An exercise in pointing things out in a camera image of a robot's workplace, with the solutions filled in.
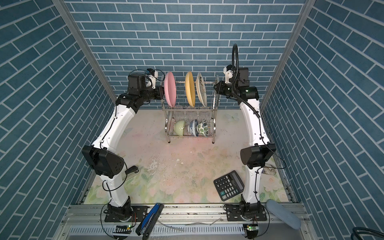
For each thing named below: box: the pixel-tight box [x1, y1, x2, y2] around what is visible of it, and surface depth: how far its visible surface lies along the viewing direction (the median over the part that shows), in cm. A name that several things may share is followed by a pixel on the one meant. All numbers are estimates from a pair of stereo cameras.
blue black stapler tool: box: [135, 203, 165, 240], surface depth 72 cm
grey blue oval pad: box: [266, 199, 301, 230], surface depth 74 cm
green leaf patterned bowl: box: [197, 119, 209, 136], surface depth 96 cm
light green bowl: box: [174, 119, 186, 136], surface depth 96 cm
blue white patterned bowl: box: [187, 119, 199, 137], surface depth 96 cm
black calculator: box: [213, 170, 245, 202], surface depth 83 cm
